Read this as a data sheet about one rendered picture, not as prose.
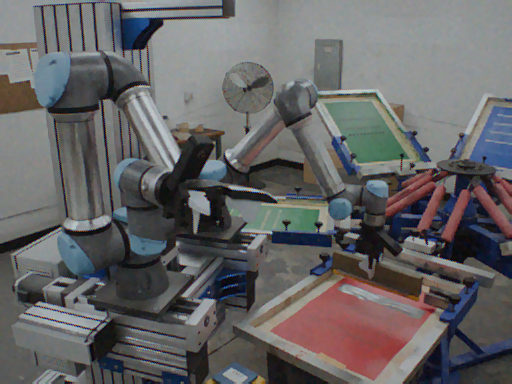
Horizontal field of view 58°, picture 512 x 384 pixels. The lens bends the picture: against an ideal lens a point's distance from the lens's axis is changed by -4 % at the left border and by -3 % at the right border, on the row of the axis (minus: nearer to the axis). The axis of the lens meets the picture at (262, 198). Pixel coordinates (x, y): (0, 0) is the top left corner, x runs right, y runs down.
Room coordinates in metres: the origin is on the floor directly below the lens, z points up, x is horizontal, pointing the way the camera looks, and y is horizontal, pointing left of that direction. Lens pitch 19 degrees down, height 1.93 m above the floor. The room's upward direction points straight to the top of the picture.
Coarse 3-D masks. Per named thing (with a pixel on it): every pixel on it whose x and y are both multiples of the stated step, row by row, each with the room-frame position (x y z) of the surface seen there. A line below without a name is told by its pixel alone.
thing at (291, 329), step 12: (372, 288) 1.70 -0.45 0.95; (312, 300) 1.61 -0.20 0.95; (324, 300) 1.61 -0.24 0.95; (336, 300) 1.61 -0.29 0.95; (348, 300) 1.61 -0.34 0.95; (360, 300) 1.61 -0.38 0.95; (300, 312) 1.53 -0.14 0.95; (312, 312) 1.53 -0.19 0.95; (288, 324) 1.45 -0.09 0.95; (300, 324) 1.45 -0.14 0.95; (288, 336) 1.38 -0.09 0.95; (300, 336) 1.38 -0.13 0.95; (312, 336) 1.37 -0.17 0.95; (324, 336) 1.37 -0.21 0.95; (312, 348) 1.31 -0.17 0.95
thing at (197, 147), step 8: (192, 136) 0.78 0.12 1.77; (200, 136) 0.79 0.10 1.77; (192, 144) 0.77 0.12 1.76; (200, 144) 0.77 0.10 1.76; (208, 144) 0.79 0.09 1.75; (184, 152) 0.78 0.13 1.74; (192, 152) 0.77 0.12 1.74; (200, 152) 0.78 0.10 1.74; (208, 152) 0.79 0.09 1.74; (184, 160) 0.78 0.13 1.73; (192, 160) 0.78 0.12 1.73; (200, 160) 0.79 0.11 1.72; (176, 168) 0.79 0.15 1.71; (184, 168) 0.78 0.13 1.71; (192, 168) 0.79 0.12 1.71; (200, 168) 0.80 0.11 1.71; (176, 176) 0.79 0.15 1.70; (184, 176) 0.79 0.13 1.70; (192, 176) 0.80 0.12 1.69; (168, 184) 0.80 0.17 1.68; (176, 184) 0.79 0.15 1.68; (176, 192) 0.80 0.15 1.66
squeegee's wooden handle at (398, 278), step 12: (336, 252) 1.66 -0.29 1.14; (336, 264) 1.65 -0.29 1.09; (348, 264) 1.62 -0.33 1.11; (384, 264) 1.55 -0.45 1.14; (384, 276) 1.52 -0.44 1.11; (396, 276) 1.50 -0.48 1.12; (408, 276) 1.47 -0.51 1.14; (420, 276) 1.45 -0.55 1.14; (408, 288) 1.46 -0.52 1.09; (420, 288) 1.45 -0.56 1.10
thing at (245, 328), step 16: (416, 272) 1.77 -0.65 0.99; (304, 288) 1.66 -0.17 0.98; (448, 288) 1.66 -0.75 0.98; (272, 304) 1.53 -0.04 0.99; (288, 304) 1.58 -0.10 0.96; (240, 320) 1.42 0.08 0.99; (256, 320) 1.43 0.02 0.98; (240, 336) 1.37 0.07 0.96; (256, 336) 1.33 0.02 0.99; (272, 336) 1.33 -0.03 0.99; (432, 336) 1.31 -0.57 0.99; (272, 352) 1.28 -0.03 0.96; (288, 352) 1.24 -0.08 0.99; (304, 352) 1.24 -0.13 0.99; (416, 352) 1.23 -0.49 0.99; (304, 368) 1.20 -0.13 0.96; (320, 368) 1.16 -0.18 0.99; (336, 368) 1.16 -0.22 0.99; (400, 368) 1.16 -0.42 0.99; (416, 368) 1.17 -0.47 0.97
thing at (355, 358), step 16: (416, 304) 1.57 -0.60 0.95; (400, 320) 1.47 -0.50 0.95; (416, 320) 1.46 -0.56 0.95; (400, 336) 1.37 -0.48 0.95; (320, 352) 1.29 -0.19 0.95; (336, 352) 1.28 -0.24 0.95; (352, 352) 1.28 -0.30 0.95; (368, 352) 1.28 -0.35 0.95; (384, 352) 1.28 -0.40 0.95; (352, 368) 1.20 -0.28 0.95; (368, 368) 1.20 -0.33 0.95; (384, 368) 1.20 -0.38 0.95
